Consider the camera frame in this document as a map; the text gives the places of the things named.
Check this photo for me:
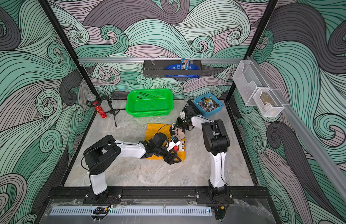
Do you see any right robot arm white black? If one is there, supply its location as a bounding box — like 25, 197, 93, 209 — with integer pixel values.
176, 105, 230, 202

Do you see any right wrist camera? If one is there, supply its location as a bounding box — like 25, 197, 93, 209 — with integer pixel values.
180, 110, 187, 120

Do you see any aluminium wall rail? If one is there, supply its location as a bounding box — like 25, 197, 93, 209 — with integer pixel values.
78, 57, 242, 64

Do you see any large clear wall bin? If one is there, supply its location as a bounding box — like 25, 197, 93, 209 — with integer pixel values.
233, 60, 268, 106

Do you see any blue tray with small parts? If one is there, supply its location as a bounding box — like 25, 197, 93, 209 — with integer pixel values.
193, 93, 223, 118

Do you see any black wall shelf basket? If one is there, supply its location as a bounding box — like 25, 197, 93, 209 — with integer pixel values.
142, 59, 203, 78

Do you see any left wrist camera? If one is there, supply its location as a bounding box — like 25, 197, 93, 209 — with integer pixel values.
167, 136, 181, 152

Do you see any yellow pillowcase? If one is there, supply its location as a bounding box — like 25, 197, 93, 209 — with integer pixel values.
145, 123, 186, 161

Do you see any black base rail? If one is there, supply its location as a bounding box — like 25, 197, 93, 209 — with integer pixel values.
47, 186, 272, 205

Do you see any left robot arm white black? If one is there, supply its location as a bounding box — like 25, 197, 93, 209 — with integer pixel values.
80, 133, 182, 204

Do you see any small clear wall bin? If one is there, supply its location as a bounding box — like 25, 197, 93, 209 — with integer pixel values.
253, 87, 284, 118

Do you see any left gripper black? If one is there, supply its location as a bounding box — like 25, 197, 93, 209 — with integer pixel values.
153, 147, 182, 166

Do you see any black remote control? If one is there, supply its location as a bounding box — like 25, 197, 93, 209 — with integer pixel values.
185, 96, 199, 112

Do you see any blue snack packet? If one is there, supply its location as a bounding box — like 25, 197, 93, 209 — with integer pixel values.
165, 59, 200, 70

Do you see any green plastic basket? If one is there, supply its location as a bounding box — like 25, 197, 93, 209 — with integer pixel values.
125, 89, 174, 118

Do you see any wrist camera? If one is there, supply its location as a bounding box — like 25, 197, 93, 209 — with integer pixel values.
167, 136, 181, 152
180, 110, 187, 120

